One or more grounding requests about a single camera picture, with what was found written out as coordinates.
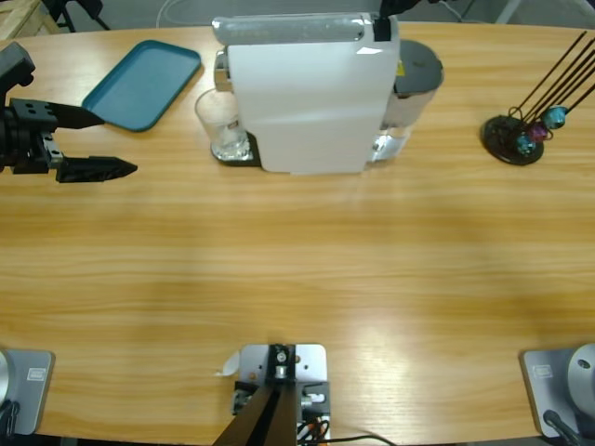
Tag white floor cable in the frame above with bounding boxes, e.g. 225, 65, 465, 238
156, 0, 219, 29

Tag black base cable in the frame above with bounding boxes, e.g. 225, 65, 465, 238
0, 401, 20, 437
543, 410, 582, 446

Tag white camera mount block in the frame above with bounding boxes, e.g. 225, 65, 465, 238
231, 343, 332, 442

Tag teal plastic tray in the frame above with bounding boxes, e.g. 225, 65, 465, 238
81, 39, 204, 134

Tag black camera post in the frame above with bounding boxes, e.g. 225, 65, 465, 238
213, 343, 298, 446

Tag black capsule holder with rods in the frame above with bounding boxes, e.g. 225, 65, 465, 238
481, 31, 595, 166

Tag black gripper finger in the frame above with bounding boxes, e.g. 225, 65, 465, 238
378, 0, 418, 22

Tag wooden crate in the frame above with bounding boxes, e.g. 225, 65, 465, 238
0, 0, 61, 42

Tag white capsule coffee machine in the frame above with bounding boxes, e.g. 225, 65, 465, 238
211, 12, 445, 177

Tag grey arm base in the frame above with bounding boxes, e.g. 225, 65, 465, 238
519, 343, 595, 438
0, 348, 56, 436

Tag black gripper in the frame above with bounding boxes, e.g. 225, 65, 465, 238
0, 99, 139, 183

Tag black mount cable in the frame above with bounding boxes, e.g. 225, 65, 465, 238
324, 434, 396, 446

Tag clear glass cup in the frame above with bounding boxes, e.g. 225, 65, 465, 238
193, 87, 252, 162

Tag grey metal furniture leg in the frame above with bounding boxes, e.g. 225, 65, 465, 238
495, 0, 524, 24

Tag white paper tag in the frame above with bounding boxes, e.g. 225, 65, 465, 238
213, 351, 242, 378

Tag orange mount wires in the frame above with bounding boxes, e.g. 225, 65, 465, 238
297, 415, 331, 441

